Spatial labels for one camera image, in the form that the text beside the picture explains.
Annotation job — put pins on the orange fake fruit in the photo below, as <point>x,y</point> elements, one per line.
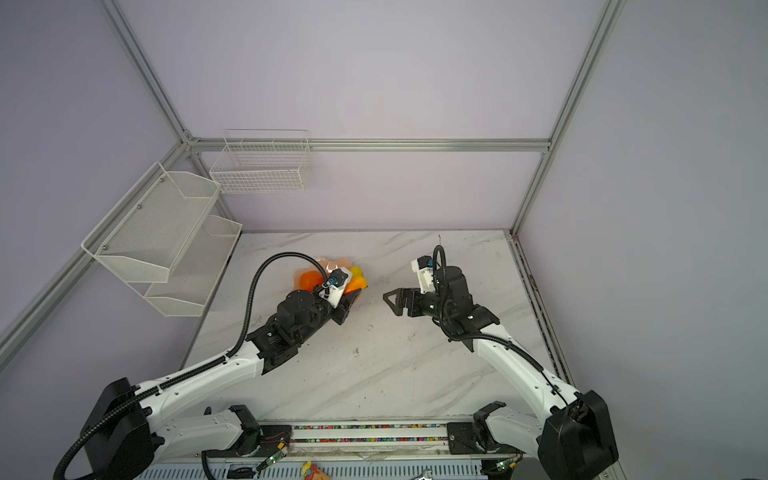
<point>309,280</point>

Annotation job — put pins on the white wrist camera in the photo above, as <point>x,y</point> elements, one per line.
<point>423,267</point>
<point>333,289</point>

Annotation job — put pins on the small yellow toy figure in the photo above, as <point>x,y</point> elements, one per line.
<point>311,471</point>

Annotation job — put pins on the white wire basket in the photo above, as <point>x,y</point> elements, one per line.
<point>263,161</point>

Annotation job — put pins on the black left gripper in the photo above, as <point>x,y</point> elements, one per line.
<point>343,307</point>

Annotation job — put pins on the white perforated metal shelf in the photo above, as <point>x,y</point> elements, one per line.
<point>144,237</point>

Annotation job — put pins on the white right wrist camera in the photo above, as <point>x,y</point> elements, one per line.
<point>423,267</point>

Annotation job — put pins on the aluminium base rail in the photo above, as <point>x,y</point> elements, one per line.
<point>386,449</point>

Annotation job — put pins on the aluminium frame post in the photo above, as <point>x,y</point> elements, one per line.
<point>129,41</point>

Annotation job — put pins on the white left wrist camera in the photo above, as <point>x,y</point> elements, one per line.
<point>333,289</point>

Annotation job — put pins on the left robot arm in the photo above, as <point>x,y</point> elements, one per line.
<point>132,427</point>

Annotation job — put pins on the red yellow mango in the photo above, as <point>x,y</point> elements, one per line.
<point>356,283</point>

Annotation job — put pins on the peach wavy fruit bowl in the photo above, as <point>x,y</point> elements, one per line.
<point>328,266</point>

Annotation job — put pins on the lower white mesh shelf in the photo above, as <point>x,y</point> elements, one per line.
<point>192,283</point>

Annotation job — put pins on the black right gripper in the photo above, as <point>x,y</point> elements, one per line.
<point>413,296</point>

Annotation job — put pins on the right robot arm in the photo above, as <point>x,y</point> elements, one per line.
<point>570,432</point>

